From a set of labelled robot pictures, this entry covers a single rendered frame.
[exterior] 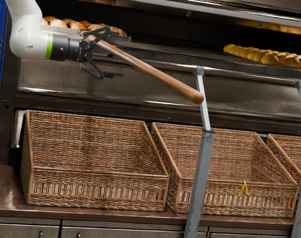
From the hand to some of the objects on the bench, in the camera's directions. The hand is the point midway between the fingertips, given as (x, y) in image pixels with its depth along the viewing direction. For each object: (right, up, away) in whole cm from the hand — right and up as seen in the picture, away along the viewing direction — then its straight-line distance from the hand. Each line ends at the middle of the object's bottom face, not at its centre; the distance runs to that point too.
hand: (122, 56), depth 214 cm
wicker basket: (-17, -53, +39) cm, 68 cm away
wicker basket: (+97, -64, +73) cm, 138 cm away
